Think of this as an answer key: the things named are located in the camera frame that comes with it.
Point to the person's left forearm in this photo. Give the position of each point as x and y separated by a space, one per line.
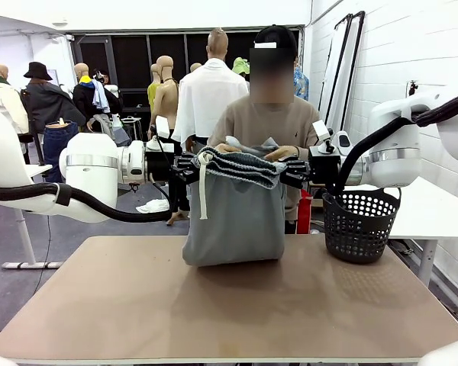
302 150

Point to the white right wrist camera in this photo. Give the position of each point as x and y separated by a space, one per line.
320 131

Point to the person's left hand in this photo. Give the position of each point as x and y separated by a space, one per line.
282 153

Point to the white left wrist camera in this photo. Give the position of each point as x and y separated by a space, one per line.
162 127

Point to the grey training pants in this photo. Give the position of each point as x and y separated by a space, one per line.
233 228

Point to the black framed white board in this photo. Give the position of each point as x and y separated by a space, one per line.
337 68

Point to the mannequin with yellow collar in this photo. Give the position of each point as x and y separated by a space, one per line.
83 95

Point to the white side table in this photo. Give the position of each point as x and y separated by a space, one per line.
435 217

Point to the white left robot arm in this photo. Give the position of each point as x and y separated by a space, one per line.
91 164

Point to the person's right forearm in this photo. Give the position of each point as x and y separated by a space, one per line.
214 142

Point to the background person in black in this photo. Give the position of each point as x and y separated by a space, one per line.
104 77

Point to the person in beige sweater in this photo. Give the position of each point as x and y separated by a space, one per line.
275 122

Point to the white cloth on floor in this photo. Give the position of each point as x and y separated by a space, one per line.
152 206

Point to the mannequin in cream jacket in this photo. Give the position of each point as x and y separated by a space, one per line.
4 103

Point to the black metal frame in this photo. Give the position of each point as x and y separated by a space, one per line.
360 38

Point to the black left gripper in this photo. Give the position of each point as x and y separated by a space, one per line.
160 167

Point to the small white background table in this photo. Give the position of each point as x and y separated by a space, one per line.
131 120

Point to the black perforated plastic basket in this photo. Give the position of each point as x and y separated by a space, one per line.
358 236

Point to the mannequin with black hat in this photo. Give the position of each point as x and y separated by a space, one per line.
49 99

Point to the blue floral shirt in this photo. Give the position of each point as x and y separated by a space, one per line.
302 85

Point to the beige mannequin head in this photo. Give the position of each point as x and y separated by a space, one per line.
195 68

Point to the red box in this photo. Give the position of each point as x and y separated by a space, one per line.
305 213

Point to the person's right hand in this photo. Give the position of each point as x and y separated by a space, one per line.
224 148

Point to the white table stand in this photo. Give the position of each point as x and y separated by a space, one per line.
28 244

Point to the bare mannequin with black trousers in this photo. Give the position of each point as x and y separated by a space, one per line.
167 99

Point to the black cap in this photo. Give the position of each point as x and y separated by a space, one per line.
275 36

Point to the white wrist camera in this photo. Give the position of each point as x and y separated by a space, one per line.
162 127
320 131

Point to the blue jeans half mannequin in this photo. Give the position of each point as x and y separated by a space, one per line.
59 148

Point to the mannequin with yellow top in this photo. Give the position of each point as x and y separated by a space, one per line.
152 93

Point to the mannequin with white shawl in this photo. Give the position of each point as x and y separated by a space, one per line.
206 95

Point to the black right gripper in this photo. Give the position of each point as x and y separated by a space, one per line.
324 169

